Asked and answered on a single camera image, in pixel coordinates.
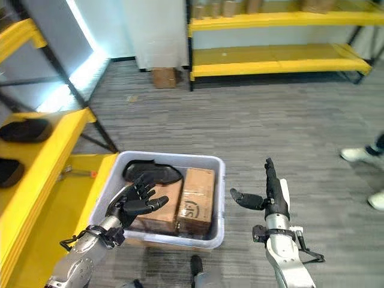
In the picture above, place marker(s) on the long yellow shelf rack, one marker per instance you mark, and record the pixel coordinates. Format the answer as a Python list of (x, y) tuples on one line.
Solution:
[(279, 42)]

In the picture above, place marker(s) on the cardboard box on shelf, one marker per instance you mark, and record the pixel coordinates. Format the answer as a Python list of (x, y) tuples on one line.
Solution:
[(318, 5)]

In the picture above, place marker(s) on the white pillar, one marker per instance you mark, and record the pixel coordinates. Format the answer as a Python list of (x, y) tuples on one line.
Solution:
[(156, 33)]

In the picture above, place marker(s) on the black sole-shaped part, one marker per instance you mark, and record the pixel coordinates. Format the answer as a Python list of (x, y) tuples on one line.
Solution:
[(157, 173), (25, 130), (10, 172)]

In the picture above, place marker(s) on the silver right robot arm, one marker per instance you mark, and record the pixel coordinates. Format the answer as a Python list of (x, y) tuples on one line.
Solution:
[(285, 249)]

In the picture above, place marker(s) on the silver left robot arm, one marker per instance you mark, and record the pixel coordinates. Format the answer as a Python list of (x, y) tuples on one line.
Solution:
[(87, 249)]

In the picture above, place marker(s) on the yellow shelf rack with parts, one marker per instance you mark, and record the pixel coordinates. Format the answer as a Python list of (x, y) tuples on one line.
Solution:
[(42, 180)]

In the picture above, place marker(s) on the flat brown cardboard box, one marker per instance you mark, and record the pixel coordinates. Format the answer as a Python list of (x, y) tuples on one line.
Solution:
[(162, 210)]

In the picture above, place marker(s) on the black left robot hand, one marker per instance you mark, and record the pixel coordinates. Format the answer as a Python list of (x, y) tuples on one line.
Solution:
[(135, 201)]

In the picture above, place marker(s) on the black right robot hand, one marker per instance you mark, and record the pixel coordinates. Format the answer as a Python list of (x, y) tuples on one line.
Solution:
[(274, 192)]

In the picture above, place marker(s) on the person's foot in white shoe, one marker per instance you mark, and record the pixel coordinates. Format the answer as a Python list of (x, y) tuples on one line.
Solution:
[(358, 153), (377, 199)]

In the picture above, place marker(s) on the robot leg and foot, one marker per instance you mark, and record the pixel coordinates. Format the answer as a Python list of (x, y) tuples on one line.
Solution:
[(199, 271)]

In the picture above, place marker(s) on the small cardboard box on floor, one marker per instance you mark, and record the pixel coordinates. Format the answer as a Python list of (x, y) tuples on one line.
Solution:
[(164, 77)]

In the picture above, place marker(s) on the brown cardboard box with print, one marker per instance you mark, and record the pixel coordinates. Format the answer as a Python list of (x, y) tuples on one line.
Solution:
[(196, 201)]

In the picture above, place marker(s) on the cardboard rolls on shelf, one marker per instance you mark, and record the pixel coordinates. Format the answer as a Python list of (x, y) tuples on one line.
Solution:
[(222, 8)]

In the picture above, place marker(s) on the white plastic box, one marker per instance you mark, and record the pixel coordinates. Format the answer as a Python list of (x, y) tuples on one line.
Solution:
[(162, 198)]

